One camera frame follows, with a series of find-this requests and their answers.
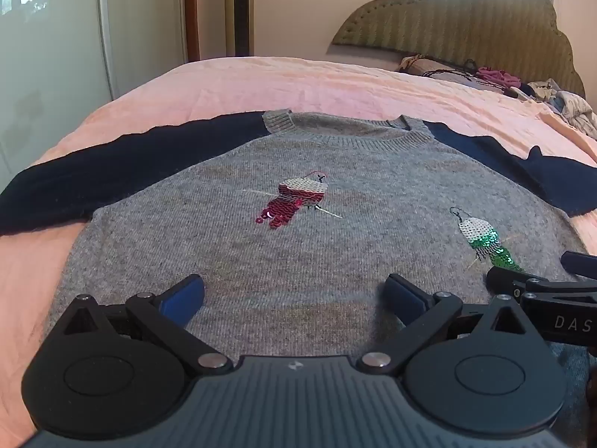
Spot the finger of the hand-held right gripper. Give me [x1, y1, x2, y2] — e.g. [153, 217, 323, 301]
[561, 251, 597, 277]
[486, 266, 563, 298]

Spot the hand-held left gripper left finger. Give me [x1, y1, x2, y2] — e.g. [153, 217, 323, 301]
[49, 274, 234, 376]

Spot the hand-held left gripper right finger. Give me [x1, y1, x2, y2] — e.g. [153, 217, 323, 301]
[357, 273, 537, 376]

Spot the grey sweater with navy sleeves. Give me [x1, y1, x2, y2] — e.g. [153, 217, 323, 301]
[0, 109, 597, 439]

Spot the pile of pale clothes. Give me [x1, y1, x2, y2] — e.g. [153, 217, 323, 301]
[525, 78, 597, 140]

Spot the pink garment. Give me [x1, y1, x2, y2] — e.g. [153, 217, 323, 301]
[476, 66, 519, 88]

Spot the bed with pink sheet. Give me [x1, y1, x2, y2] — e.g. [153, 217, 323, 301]
[0, 56, 597, 436]

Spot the patterned cushion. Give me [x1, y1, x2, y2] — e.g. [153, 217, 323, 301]
[398, 55, 481, 80]

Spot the olive padded headboard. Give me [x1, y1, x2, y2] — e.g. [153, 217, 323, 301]
[331, 0, 587, 100]

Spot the frosted glass wardrobe door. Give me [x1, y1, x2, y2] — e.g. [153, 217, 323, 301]
[0, 0, 188, 192]

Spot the gold tower fan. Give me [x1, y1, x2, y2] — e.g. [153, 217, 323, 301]
[224, 0, 255, 57]

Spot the brown wooden door frame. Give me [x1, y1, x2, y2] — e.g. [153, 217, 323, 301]
[183, 0, 201, 63]

